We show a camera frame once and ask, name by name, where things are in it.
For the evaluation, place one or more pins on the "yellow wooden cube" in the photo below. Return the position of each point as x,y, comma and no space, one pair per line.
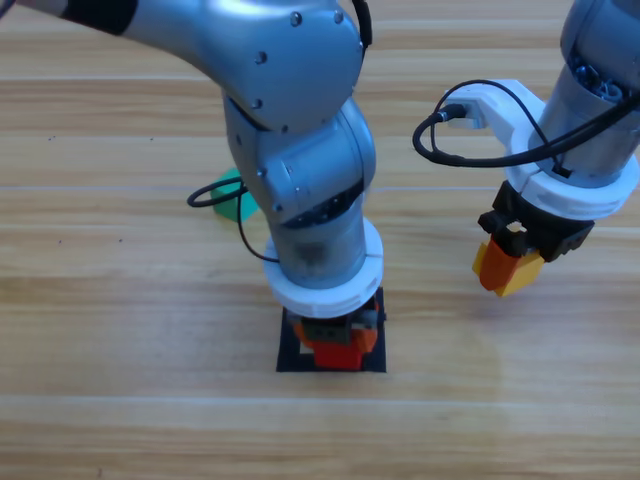
527,275

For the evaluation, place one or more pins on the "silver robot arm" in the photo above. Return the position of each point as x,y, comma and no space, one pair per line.
280,60
605,30

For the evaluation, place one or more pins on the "black tape square outline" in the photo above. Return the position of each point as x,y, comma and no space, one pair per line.
287,350

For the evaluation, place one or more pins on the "white wrist flange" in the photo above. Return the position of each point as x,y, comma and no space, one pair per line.
565,200
320,302

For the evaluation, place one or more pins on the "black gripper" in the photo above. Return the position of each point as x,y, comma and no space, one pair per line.
327,330
550,230

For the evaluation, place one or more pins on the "red wooden cube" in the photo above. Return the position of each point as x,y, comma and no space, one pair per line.
335,357

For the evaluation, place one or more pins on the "green wooden cube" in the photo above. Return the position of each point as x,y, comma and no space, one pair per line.
227,200

